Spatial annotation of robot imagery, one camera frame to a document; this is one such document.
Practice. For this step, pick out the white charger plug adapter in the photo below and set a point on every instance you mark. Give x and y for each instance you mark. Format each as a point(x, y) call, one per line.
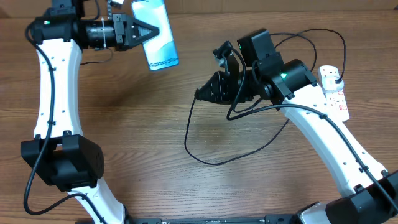
point(331, 84)

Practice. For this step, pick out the Samsung Galaxy S24+ smartphone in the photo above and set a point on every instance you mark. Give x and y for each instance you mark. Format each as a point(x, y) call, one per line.
point(160, 50)

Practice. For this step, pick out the white power strip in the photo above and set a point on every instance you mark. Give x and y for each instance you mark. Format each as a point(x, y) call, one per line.
point(336, 101)

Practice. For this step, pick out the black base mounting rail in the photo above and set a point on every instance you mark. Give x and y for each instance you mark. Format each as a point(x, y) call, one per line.
point(214, 221)

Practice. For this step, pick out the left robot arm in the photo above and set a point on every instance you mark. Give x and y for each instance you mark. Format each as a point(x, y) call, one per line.
point(59, 153)

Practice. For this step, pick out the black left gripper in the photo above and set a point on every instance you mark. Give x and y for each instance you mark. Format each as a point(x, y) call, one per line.
point(129, 38)

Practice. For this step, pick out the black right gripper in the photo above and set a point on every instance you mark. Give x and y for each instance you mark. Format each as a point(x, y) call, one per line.
point(216, 83)

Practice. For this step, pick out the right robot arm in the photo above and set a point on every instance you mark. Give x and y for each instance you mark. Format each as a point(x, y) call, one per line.
point(255, 68)

